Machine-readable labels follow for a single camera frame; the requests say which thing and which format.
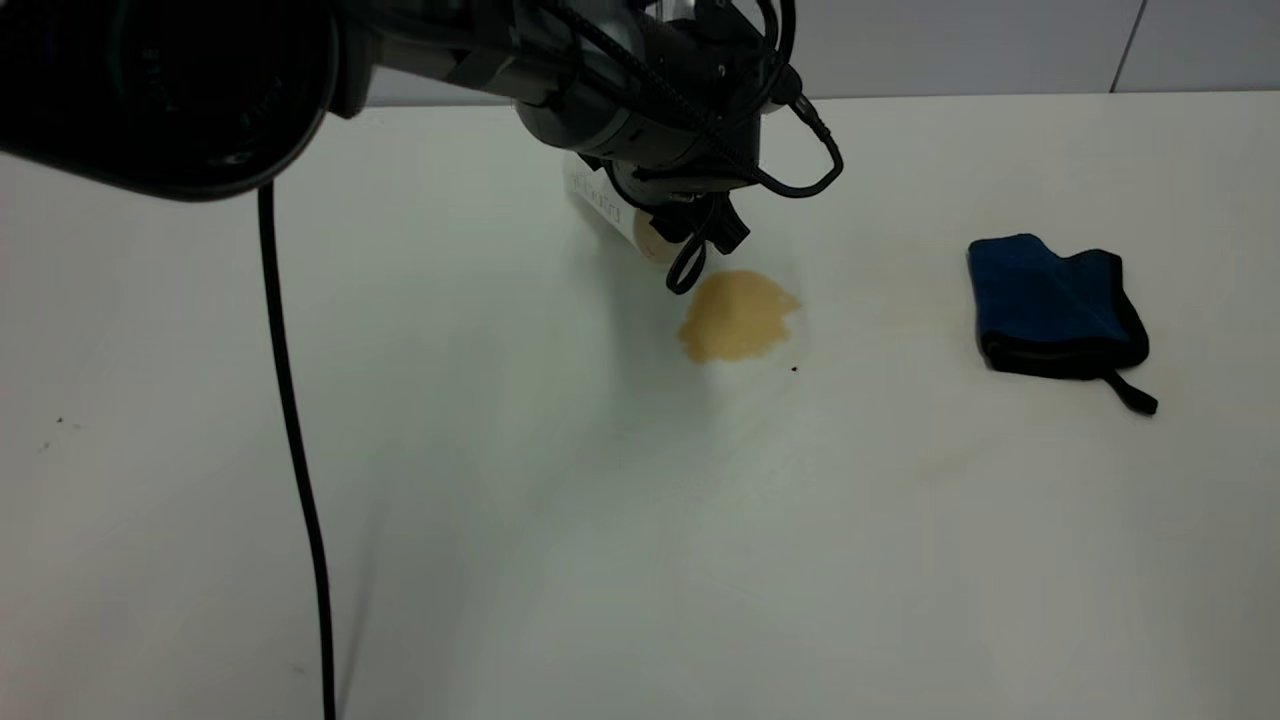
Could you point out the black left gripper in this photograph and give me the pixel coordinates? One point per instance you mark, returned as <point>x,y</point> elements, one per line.
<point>660,100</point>

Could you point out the white paper coffee cup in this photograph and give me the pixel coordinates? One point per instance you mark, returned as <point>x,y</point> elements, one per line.
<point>605,205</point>

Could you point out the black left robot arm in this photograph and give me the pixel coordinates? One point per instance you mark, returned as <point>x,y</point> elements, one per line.
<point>150,80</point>

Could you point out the tan coffee spill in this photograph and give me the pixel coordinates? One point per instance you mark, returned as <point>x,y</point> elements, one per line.
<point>738,315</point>

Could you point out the blue cloth with black trim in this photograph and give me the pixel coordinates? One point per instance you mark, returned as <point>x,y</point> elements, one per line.
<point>1050,305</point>

